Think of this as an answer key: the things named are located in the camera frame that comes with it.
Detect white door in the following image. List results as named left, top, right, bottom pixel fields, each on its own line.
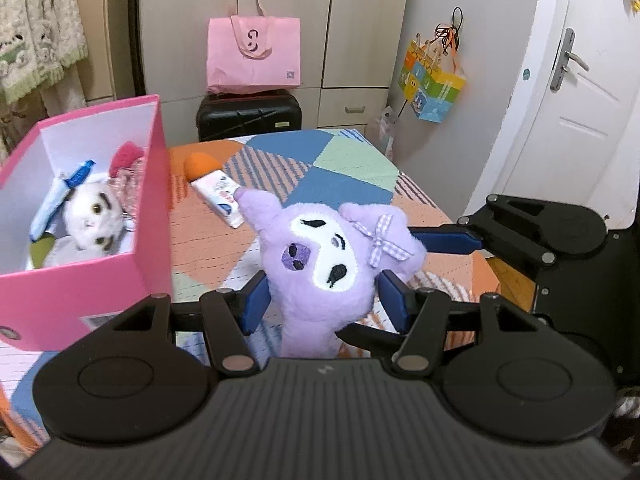
left=462, top=0, right=640, bottom=231

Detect patchwork printed blanket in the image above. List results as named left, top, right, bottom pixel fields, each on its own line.
left=0, top=129, right=501, bottom=441

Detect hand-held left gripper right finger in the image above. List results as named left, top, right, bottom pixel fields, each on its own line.
left=377, top=269, right=544, bottom=376

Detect white plastic bag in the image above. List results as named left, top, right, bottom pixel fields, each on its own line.
left=375, top=105, right=401, bottom=161

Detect black suitcase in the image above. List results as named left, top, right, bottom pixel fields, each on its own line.
left=196, top=89, right=304, bottom=143

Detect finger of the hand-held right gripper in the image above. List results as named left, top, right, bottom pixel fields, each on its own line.
left=342, top=324, right=403, bottom=348
left=407, top=195, right=557, bottom=267

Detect colourful paper gift bag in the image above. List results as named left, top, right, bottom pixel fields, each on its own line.
left=397, top=7, right=468, bottom=123

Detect pink tote bag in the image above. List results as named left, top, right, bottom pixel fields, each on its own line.
left=206, top=0, right=302, bottom=95

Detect beige wardrobe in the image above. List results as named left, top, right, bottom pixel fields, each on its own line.
left=137, top=0, right=413, bottom=136

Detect pink storage box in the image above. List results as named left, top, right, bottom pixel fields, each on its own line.
left=0, top=94, right=173, bottom=352

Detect white cat plush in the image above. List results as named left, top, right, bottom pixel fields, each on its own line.
left=62, top=180, right=125, bottom=256

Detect pink fluffy toy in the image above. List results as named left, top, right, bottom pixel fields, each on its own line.
left=111, top=157, right=148, bottom=233

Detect blue-capped white tube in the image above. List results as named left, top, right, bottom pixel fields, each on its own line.
left=29, top=159, right=97, bottom=241

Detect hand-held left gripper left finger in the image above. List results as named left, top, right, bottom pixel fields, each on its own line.
left=112, top=270, right=274, bottom=376

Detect red strawberry plush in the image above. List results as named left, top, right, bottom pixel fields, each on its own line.
left=109, top=141, right=146, bottom=178

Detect olive green makeup sponge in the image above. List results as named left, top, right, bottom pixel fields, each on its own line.
left=27, top=235, right=57, bottom=271

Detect small pink white wipes pack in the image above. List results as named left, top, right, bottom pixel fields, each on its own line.
left=190, top=169, right=246, bottom=230

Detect cream green fleece jacket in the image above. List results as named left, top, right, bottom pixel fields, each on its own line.
left=0, top=0, right=88, bottom=106

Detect cream fleece pants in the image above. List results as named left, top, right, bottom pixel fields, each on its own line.
left=40, top=65, right=91, bottom=121

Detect metal door handle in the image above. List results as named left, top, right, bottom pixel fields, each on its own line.
left=550, top=27, right=591, bottom=93

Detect purple plush toy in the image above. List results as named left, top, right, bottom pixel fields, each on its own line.
left=234, top=186, right=428, bottom=359

